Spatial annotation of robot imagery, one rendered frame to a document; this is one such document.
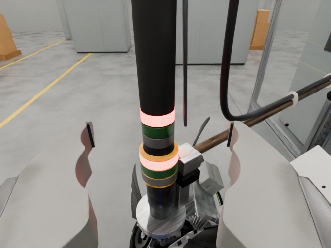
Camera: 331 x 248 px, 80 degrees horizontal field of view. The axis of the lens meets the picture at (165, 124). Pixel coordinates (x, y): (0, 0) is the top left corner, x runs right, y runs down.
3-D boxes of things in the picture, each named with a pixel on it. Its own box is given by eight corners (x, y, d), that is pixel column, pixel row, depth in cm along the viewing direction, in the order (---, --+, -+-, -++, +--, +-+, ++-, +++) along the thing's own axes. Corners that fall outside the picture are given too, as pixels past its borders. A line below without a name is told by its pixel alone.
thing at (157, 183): (164, 155, 27) (164, 148, 26) (185, 175, 24) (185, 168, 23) (135, 169, 25) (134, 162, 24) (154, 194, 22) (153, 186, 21)
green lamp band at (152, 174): (164, 148, 26) (163, 140, 25) (185, 168, 23) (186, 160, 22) (134, 162, 24) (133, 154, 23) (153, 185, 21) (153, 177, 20)
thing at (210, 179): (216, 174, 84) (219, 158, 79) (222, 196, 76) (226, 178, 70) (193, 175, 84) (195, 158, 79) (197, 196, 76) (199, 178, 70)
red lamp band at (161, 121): (162, 107, 22) (162, 96, 21) (181, 120, 19) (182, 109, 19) (134, 116, 20) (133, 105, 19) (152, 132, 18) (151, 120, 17)
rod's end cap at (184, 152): (182, 156, 27) (183, 144, 26) (192, 165, 26) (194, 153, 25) (171, 162, 26) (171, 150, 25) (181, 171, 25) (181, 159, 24)
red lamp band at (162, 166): (163, 140, 25) (163, 132, 25) (186, 159, 22) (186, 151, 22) (133, 153, 23) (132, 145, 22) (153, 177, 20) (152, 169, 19)
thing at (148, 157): (164, 158, 27) (163, 130, 24) (184, 178, 24) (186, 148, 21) (135, 171, 25) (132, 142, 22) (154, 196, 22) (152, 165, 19)
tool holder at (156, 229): (176, 181, 34) (177, 135, 28) (206, 212, 29) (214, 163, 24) (128, 209, 30) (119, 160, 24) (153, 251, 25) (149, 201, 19)
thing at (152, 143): (162, 126, 23) (162, 117, 23) (181, 140, 21) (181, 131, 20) (137, 137, 22) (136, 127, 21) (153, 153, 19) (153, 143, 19)
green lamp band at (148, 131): (162, 117, 22) (162, 107, 22) (181, 131, 20) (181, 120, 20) (136, 126, 21) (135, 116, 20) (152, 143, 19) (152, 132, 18)
